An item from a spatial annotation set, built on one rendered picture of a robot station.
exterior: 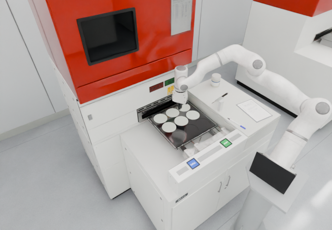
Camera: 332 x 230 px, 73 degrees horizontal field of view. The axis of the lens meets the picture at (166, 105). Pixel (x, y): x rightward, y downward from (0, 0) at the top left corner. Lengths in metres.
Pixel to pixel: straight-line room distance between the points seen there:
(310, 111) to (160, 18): 0.94
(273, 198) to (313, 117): 0.49
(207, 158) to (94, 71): 0.79
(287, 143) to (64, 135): 2.42
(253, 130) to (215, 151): 0.32
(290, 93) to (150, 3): 0.90
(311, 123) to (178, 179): 0.76
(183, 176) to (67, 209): 1.41
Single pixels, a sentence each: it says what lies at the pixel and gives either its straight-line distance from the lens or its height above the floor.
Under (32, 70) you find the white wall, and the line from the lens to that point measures 2.90.
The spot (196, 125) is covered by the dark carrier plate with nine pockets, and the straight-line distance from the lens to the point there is 1.60.
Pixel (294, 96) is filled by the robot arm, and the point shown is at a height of 1.24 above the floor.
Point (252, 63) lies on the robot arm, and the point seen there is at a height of 1.40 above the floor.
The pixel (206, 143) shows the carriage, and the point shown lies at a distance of 1.52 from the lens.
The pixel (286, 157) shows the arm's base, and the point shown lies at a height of 1.02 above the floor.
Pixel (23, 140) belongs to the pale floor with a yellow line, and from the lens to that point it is 3.20.
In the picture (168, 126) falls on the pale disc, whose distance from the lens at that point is 1.59.
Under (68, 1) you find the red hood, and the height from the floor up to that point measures 1.75.
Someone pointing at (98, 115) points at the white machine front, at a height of 1.06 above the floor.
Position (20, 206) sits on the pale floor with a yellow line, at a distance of 2.63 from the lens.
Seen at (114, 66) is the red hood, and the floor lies 1.39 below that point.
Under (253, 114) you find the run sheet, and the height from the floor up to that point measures 0.97.
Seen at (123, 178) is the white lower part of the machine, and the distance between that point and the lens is 2.10.
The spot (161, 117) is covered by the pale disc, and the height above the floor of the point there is 0.90.
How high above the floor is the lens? 2.03
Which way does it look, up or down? 40 degrees down
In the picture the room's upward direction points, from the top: 1 degrees counter-clockwise
